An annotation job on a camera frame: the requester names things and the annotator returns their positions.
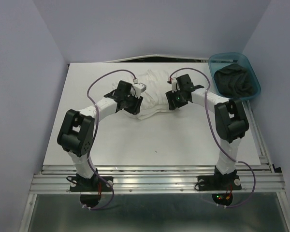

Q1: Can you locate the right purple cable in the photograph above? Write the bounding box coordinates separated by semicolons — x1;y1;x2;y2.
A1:
168;67;257;209

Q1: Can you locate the teal plastic basket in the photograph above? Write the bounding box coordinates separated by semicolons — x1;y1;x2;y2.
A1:
208;52;261;101

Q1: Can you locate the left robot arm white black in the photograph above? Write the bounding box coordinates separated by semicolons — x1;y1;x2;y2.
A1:
57;80;146;190

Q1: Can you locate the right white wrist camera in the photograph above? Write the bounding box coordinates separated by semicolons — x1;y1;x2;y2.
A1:
167;77;180;93

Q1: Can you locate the black folded skirt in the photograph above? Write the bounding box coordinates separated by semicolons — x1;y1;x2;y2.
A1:
214;63;255;98

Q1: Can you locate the aluminium rail frame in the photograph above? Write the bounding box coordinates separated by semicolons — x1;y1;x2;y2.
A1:
20;62;290;232

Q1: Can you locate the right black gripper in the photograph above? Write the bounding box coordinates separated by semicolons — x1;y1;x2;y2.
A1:
164;87;187;110

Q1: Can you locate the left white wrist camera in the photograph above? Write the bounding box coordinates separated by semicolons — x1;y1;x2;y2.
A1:
131;83;147;98

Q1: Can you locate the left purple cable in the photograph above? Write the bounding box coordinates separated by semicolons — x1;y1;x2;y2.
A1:
82;69;139;210

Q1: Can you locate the white pleated skirt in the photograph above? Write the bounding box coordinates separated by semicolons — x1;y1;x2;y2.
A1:
122;69;171;120

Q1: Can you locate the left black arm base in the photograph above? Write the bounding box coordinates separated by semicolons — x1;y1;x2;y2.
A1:
66;174;115;210

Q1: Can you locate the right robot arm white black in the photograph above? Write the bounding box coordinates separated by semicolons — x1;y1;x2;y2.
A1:
166;74;249;189

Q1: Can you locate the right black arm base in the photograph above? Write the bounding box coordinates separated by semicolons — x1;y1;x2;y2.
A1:
194;167;242;207

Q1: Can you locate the purple cable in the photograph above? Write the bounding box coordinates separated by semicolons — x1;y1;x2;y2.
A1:
82;69;139;210
168;67;257;209

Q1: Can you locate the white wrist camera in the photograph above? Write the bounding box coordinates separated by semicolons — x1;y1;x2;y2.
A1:
167;77;180;93
131;83;147;98

